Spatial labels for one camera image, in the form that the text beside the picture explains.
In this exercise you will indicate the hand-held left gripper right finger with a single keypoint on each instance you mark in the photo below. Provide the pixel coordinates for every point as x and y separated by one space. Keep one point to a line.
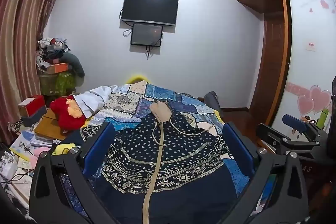
237 146

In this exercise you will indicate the grey box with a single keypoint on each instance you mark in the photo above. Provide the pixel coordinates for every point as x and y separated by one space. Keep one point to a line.
32 117

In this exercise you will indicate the small black wall monitor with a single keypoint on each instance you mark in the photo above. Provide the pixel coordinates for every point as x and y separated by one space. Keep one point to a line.
147 34

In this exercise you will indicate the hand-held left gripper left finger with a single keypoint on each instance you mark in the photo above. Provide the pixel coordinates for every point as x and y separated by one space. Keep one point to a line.
101 146

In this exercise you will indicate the green patterned cloth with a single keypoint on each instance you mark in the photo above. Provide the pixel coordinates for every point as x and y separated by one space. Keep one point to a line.
59 83

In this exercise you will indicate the white heart-decal sliding door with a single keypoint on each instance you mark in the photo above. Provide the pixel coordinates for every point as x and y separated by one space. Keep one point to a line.
307 56

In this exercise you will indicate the navy patterned zip hoodie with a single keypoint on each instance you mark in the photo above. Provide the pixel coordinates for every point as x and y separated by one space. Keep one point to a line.
168 161

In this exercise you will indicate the black wall television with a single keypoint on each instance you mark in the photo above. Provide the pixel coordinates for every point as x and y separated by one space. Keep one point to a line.
150 8

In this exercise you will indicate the white cloth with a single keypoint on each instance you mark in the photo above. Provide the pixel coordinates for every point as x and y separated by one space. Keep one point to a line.
92 98

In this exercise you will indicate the orange box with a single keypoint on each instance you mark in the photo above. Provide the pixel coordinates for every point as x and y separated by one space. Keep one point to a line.
56 67

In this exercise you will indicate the yellow soft toy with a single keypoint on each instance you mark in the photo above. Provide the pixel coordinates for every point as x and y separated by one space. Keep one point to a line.
64 148

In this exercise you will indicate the wooden wardrobe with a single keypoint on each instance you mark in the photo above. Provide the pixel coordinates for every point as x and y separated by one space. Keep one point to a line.
270 37

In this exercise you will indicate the small red-white door label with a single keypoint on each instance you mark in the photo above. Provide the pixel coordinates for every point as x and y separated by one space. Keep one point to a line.
311 46

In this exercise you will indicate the pile of clothes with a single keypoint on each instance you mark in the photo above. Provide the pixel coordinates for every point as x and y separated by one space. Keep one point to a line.
56 52

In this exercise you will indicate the red plush toy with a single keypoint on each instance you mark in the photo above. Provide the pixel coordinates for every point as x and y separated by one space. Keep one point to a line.
68 113

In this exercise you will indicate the striped brown curtain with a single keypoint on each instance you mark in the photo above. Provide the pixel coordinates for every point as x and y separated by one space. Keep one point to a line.
22 37

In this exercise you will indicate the stack of books and papers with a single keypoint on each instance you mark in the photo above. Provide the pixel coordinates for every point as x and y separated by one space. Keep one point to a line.
29 142

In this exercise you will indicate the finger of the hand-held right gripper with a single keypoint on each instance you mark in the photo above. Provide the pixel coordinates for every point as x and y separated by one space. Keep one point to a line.
294 122
283 138

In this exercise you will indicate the pink soft item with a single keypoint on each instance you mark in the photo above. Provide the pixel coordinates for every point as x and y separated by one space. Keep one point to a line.
38 155

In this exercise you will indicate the yellow pillow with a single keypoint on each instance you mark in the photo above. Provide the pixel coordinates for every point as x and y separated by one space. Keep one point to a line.
136 78

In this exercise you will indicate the green bottle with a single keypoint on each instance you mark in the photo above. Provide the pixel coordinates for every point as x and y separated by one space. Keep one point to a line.
322 119

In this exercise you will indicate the red box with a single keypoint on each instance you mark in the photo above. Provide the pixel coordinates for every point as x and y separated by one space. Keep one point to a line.
31 106

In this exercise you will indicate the blue patchwork bed blanket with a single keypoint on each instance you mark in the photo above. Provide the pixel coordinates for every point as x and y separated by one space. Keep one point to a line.
168 98

